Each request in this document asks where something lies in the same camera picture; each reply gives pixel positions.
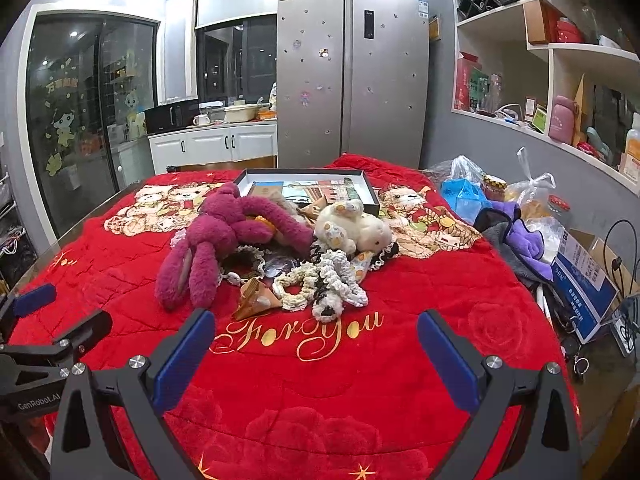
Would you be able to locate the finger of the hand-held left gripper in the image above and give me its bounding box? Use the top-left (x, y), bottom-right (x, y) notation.
top-left (0, 283), bottom-right (57, 343)
top-left (0, 309), bottom-right (113, 379)

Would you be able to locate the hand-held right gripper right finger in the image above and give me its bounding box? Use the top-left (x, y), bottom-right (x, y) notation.
top-left (416, 310), bottom-right (583, 480)

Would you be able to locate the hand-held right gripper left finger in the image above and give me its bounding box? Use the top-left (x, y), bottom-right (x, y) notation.
top-left (50, 308), bottom-right (217, 480)

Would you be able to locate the purple plush rabbit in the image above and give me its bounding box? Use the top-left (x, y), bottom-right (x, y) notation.
top-left (154, 182), bottom-right (315, 311)

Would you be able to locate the white plush toy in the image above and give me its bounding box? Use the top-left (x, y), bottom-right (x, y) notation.
top-left (312, 199), bottom-right (393, 256)

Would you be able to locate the black shallow box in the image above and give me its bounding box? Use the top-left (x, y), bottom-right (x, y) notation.
top-left (234, 168), bottom-right (381, 216)

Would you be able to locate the brown paper cone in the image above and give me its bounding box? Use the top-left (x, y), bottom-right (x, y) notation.
top-left (232, 280), bottom-right (278, 320)

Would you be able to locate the red printed blanket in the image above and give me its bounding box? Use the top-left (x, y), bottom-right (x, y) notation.
top-left (10, 152), bottom-right (581, 480)

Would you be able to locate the dark lace scrunchie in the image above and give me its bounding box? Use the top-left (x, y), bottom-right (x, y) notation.
top-left (220, 245), bottom-right (266, 286)

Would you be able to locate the cream crochet scrunchie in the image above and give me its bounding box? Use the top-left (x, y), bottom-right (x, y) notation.
top-left (272, 262), bottom-right (321, 311)

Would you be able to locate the grey cloth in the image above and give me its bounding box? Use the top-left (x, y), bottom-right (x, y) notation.
top-left (475, 207), bottom-right (541, 286)

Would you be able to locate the bunch of keys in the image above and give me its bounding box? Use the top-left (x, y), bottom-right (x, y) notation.
top-left (560, 335), bottom-right (593, 383)

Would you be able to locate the purple cloth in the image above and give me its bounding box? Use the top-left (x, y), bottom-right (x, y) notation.
top-left (487, 200), bottom-right (556, 266)

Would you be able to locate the blue and white cardboard box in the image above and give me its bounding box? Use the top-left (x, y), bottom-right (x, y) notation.
top-left (552, 230), bottom-right (621, 343)

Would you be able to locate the blue plastic bag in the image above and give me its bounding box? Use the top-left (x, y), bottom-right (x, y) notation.
top-left (440, 177), bottom-right (493, 223)

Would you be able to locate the jar with patterned lid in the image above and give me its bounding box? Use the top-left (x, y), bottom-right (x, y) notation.
top-left (481, 174), bottom-right (507, 201)

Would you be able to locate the white power strip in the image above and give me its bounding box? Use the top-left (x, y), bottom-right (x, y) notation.
top-left (612, 295), bottom-right (640, 356)

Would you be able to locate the jar with red lid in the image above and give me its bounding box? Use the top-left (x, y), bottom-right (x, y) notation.
top-left (545, 194), bottom-right (571, 221)

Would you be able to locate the clear plastic bag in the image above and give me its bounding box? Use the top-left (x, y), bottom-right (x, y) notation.
top-left (427, 155), bottom-right (483, 183)
top-left (505, 147), bottom-right (566, 221)

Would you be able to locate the glass sliding door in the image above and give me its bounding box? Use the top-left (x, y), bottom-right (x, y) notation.
top-left (25, 12), bottom-right (161, 238)

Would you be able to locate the white kitchen cabinet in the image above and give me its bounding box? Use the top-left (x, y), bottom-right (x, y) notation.
top-left (148, 122), bottom-right (278, 176)

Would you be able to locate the black microwave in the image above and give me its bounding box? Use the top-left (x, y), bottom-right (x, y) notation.
top-left (144, 100), bottom-right (201, 135)

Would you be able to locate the cream plastic basin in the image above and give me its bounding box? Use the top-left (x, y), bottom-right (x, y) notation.
top-left (223, 104), bottom-right (261, 123)

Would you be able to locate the pink bottle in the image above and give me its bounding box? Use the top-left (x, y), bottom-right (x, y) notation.
top-left (548, 94), bottom-right (576, 143)

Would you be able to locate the green box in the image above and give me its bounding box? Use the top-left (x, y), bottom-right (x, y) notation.
top-left (470, 69), bottom-right (490, 111)

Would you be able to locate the red box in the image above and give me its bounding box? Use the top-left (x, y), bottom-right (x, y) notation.
top-left (455, 51), bottom-right (482, 111)

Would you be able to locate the white plastic bottle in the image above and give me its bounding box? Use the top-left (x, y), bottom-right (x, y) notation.
top-left (625, 112), bottom-right (640, 171)

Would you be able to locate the silver refrigerator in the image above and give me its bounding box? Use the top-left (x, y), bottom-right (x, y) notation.
top-left (276, 0), bottom-right (431, 170)

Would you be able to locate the dark kitchen window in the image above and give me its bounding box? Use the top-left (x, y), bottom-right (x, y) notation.
top-left (195, 15), bottom-right (278, 101)

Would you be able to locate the brown cardboard box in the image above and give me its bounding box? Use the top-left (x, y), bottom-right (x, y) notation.
top-left (525, 0), bottom-right (558, 43)

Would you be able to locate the red container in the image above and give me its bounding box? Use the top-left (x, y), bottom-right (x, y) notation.
top-left (556, 17), bottom-right (585, 44)

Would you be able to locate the metal wire rack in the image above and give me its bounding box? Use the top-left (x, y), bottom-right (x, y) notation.
top-left (0, 160), bottom-right (31, 286)

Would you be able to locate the black cable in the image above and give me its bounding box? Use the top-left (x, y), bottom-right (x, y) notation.
top-left (602, 219), bottom-right (640, 301)

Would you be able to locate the white wall shelf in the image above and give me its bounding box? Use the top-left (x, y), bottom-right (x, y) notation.
top-left (450, 0), bottom-right (640, 196)

